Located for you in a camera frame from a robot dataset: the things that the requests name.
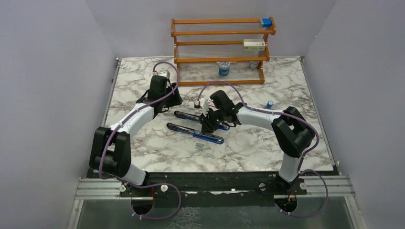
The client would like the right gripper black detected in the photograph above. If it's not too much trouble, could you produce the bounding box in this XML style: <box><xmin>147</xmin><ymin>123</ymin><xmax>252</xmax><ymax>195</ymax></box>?
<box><xmin>198</xmin><ymin>107</ymin><xmax>225</xmax><ymax>134</ymax></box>

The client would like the blue stapler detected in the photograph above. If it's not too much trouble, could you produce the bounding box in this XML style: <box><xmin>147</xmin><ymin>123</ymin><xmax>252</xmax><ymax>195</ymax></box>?
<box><xmin>166</xmin><ymin>111</ymin><xmax>224</xmax><ymax>145</ymax></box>

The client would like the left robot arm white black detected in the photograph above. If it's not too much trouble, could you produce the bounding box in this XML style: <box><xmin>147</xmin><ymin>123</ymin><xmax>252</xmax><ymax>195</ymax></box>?
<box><xmin>89</xmin><ymin>75</ymin><xmax>182</xmax><ymax>196</ymax></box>

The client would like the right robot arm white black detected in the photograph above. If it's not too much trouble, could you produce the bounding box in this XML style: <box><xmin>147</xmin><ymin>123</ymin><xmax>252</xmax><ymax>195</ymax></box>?
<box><xmin>194</xmin><ymin>90</ymin><xmax>316</xmax><ymax>194</ymax></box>

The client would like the blue white cup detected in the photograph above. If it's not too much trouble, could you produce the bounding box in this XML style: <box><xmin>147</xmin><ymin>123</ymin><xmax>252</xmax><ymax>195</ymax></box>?
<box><xmin>218</xmin><ymin>62</ymin><xmax>231</xmax><ymax>76</ymax></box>

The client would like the small blue capped cylinder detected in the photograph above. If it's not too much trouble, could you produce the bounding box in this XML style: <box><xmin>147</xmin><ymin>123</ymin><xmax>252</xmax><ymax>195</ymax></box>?
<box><xmin>266</xmin><ymin>101</ymin><xmax>274</xmax><ymax>109</ymax></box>

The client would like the orange wooden shelf rack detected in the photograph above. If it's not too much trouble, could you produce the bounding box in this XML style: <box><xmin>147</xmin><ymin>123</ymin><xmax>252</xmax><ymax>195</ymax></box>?
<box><xmin>171</xmin><ymin>17</ymin><xmax>276</xmax><ymax>86</ymax></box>

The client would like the white small jar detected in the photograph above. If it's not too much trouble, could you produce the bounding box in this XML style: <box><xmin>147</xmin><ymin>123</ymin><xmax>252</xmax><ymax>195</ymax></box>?
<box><xmin>250</xmin><ymin>61</ymin><xmax>260</xmax><ymax>69</ymax></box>

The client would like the white green carton box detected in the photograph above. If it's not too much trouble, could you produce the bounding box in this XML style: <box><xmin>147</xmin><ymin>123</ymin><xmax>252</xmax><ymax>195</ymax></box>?
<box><xmin>243</xmin><ymin>39</ymin><xmax>266</xmax><ymax>51</ymax></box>

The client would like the blue box on top shelf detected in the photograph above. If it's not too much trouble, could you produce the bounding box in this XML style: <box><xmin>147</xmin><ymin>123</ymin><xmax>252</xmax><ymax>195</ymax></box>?
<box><xmin>259</xmin><ymin>18</ymin><xmax>273</xmax><ymax>28</ymax></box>

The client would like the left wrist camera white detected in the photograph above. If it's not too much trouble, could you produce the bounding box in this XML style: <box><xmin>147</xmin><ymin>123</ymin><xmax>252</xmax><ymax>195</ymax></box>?
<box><xmin>158</xmin><ymin>70</ymin><xmax>171</xmax><ymax>79</ymax></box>

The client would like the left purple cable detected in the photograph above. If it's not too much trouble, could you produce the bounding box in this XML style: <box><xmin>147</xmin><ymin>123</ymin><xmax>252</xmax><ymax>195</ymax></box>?
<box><xmin>98</xmin><ymin>62</ymin><xmax>182</xmax><ymax>221</ymax></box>

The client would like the purple cable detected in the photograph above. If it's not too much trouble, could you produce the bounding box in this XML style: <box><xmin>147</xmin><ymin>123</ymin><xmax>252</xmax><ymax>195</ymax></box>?
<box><xmin>197</xmin><ymin>80</ymin><xmax>330</xmax><ymax>219</ymax></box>
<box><xmin>98</xmin><ymin>62</ymin><xmax>182</xmax><ymax>221</ymax></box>

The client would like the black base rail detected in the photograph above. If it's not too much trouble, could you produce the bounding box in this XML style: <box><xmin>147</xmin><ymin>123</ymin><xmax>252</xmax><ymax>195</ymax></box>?
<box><xmin>75</xmin><ymin>172</ymin><xmax>356</xmax><ymax>208</ymax></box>

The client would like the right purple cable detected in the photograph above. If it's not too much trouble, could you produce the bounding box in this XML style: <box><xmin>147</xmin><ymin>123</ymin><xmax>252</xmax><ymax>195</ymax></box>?
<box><xmin>197</xmin><ymin>80</ymin><xmax>330</xmax><ymax>219</ymax></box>

